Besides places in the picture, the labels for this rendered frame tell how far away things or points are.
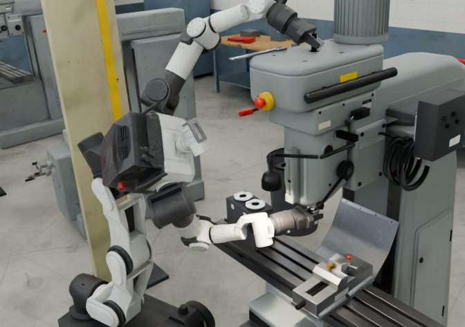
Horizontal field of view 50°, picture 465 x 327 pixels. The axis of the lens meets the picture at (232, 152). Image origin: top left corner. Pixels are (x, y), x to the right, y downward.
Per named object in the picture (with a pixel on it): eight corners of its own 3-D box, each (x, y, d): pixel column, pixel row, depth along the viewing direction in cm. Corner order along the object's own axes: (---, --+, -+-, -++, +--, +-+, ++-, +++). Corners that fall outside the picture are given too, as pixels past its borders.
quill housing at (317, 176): (316, 216, 183) (317, 134, 170) (277, 197, 198) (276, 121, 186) (350, 198, 193) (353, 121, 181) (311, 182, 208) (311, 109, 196)
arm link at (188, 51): (205, 30, 199) (178, 79, 198) (186, 12, 189) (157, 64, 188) (225, 36, 192) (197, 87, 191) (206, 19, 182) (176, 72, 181)
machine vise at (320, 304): (319, 322, 181) (320, 298, 177) (289, 303, 192) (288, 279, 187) (375, 280, 202) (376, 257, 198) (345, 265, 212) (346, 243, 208)
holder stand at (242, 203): (253, 251, 225) (252, 213, 217) (227, 231, 242) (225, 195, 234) (275, 243, 231) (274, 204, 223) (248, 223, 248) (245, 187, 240)
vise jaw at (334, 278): (338, 290, 186) (338, 281, 185) (312, 276, 195) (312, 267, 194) (347, 283, 190) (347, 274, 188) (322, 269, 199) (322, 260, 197)
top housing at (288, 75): (296, 117, 157) (296, 68, 151) (243, 101, 177) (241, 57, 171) (387, 87, 184) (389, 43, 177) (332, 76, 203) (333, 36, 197)
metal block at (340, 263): (340, 278, 192) (341, 265, 190) (328, 272, 196) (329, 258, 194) (349, 272, 195) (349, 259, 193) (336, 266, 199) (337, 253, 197)
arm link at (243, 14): (270, 10, 174) (237, 23, 180) (279, 12, 181) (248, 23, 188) (266, -8, 173) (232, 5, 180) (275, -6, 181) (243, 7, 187)
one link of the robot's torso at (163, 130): (88, 210, 182) (144, 181, 159) (84, 125, 193) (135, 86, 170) (155, 214, 202) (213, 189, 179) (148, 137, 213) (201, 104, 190)
